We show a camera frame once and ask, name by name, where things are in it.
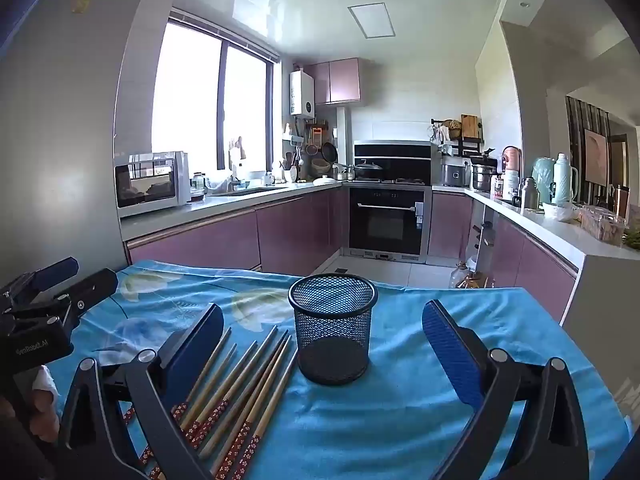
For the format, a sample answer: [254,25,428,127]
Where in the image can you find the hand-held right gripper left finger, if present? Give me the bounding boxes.
[56,302,226,480]

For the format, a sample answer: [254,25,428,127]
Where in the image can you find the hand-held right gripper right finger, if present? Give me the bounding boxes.
[421,299,593,480]

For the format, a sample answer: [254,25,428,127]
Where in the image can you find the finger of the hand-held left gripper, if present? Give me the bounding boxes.
[10,268,120,330]
[0,257,80,307]

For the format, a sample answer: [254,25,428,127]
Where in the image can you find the bunch of wooden chopsticks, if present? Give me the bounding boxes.
[122,325,301,480]

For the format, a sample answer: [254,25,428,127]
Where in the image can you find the black mesh utensil holder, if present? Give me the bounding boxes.
[288,273,377,387]

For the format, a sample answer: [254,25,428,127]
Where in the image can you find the person's left hand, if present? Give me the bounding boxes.
[27,365,63,443]

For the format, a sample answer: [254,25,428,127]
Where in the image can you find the blue floral tablecloth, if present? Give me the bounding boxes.
[30,259,632,480]

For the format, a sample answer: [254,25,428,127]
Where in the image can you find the white microwave oven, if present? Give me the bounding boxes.
[114,151,191,218]

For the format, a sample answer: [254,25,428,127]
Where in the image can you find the grey refrigerator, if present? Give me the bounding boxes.
[0,0,157,288]

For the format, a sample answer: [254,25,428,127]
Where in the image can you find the pink kitchen base cabinets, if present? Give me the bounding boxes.
[125,182,586,326]

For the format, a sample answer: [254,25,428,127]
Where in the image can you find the black built-in oven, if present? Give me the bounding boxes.
[347,185,432,261]

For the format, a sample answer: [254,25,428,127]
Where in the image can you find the steel stockpot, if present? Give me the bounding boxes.
[471,162,496,192]

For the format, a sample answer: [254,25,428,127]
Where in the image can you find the steel thermos bottle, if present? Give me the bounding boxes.
[521,177,541,210]

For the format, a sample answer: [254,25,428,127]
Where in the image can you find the white plastic bag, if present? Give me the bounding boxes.
[542,202,581,223]

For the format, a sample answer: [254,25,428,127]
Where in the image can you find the silver rice cooker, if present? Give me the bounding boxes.
[441,156,472,188]

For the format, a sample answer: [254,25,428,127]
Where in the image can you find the clear plastic box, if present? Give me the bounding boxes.
[580,207,627,247]

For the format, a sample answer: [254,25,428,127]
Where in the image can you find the black range hood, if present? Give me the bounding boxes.
[354,140,433,183]

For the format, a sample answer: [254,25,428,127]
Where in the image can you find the black wok with lid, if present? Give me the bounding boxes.
[340,160,385,181]

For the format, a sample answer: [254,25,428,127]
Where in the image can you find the mint green kettle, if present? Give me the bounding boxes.
[531,156,557,196]

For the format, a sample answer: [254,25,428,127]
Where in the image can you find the mint green thermos flask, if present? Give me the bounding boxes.
[552,152,580,206]

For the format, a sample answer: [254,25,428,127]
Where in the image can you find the kitchen window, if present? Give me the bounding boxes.
[150,10,278,173]

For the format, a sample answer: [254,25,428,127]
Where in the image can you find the brown tumbler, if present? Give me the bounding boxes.
[614,184,631,221]

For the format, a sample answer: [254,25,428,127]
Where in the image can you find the framed picture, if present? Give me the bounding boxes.
[584,129,610,187]

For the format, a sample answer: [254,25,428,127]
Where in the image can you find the white water heater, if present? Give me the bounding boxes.
[290,70,316,117]

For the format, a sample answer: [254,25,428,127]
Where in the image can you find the ceiling light panel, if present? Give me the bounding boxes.
[348,4,396,39]

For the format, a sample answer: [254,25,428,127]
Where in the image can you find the black wall rack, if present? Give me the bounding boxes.
[431,117,485,158]

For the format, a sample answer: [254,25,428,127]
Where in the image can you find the pink wall cabinet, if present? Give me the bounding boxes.
[305,58,362,106]

